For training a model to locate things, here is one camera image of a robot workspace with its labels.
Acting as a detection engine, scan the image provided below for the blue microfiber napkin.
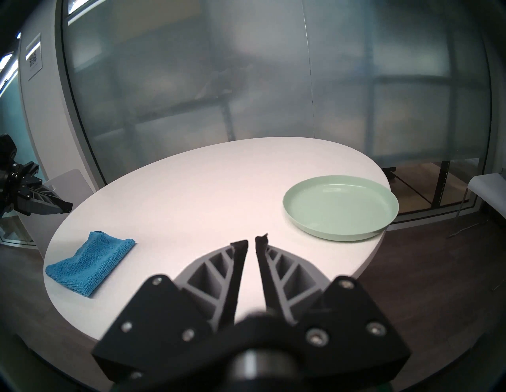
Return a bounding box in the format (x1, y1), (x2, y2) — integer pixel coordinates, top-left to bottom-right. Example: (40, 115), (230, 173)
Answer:
(45, 231), (136, 298)

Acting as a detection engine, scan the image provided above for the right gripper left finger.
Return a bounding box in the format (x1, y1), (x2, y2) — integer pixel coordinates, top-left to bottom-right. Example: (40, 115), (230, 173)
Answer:
(92, 239), (249, 383)

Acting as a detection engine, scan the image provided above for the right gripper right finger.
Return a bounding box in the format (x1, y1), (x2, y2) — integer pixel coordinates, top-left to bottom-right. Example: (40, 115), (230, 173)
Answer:
(255, 233), (412, 381)

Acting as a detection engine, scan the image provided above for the pale green round plate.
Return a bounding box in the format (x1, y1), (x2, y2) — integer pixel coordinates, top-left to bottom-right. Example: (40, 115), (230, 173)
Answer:
(283, 175), (399, 242)

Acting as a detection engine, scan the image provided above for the white chair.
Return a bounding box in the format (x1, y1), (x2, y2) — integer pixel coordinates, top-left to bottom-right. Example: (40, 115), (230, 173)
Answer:
(448, 172), (506, 238)
(31, 169), (98, 258)

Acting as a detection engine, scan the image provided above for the QR code paper sign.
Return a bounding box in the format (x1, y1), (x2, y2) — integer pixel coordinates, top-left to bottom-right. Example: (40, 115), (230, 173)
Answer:
(25, 32), (42, 82)

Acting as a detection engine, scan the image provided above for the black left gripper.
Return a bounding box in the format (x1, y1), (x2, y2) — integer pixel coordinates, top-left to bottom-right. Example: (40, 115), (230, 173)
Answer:
(0, 134), (74, 217)

